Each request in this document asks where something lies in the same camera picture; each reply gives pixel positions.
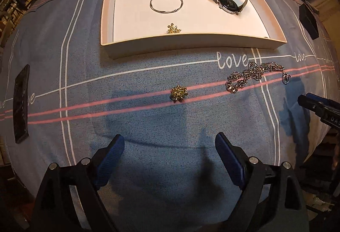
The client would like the silver chain necklace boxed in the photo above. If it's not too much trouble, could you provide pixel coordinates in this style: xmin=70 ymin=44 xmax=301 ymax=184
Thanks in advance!
xmin=225 ymin=60 xmax=292 ymax=94

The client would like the gold flower brooch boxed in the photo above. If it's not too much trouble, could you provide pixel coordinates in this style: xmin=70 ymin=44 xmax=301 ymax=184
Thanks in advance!
xmin=167 ymin=23 xmax=181 ymax=34
xmin=170 ymin=85 xmax=188 ymax=103

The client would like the silver bangle bracelet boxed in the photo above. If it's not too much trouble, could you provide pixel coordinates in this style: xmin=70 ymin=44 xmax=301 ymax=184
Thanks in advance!
xmin=149 ymin=0 xmax=184 ymax=14

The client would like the small black box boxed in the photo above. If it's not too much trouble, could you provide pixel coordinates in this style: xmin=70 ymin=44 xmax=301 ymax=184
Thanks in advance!
xmin=299 ymin=3 xmax=319 ymax=40

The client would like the blue striped love bedsheet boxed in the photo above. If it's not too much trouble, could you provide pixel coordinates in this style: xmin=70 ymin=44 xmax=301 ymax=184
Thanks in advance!
xmin=1 ymin=0 xmax=339 ymax=231

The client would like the black smartphone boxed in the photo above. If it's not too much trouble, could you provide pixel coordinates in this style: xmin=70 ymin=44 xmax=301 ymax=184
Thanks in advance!
xmin=13 ymin=64 xmax=30 ymax=144

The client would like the pink shallow cardboard tray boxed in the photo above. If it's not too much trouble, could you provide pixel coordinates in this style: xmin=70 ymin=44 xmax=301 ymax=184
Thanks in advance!
xmin=100 ymin=0 xmax=286 ymax=59

